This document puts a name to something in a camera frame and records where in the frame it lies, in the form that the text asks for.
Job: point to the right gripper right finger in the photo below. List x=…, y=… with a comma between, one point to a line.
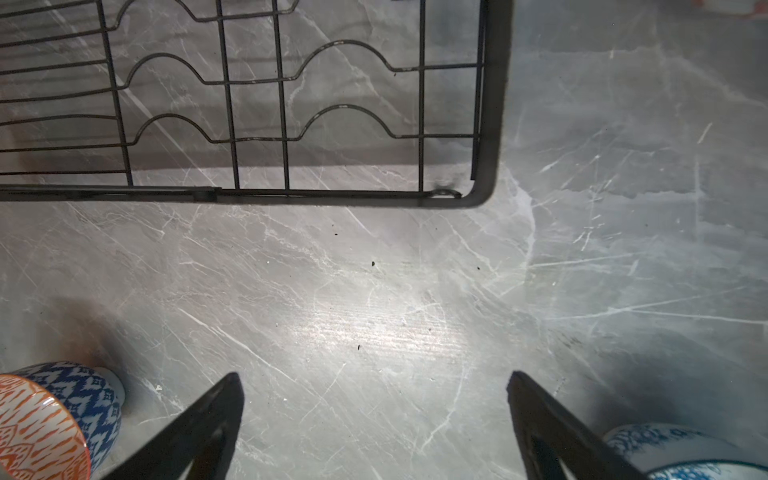
x=552, y=440

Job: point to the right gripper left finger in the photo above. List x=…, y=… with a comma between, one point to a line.
x=199, y=444

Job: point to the blue floral bowl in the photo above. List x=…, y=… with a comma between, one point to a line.
x=669, y=451

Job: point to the red orange patterned bowl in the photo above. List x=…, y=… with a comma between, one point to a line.
x=59, y=420

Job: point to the black wire dish rack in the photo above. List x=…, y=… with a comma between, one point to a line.
x=353, y=103

